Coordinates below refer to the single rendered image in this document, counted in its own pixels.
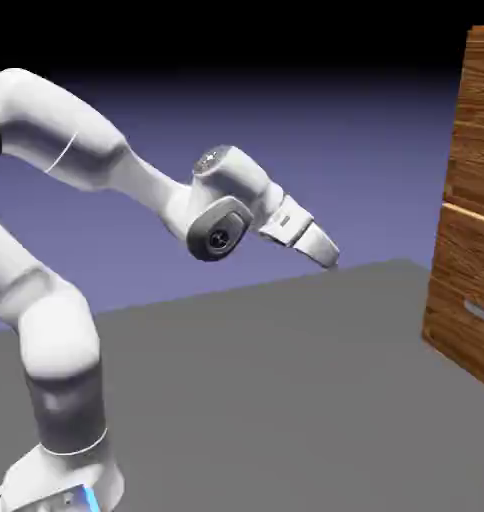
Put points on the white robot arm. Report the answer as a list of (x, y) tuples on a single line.
[(66, 136)]

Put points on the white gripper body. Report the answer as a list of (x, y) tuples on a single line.
[(317, 242)]

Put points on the wooden drawer front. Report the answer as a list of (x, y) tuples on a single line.
[(476, 160), (458, 272)]

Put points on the wooden cabinet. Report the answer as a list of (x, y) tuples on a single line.
[(472, 100)]

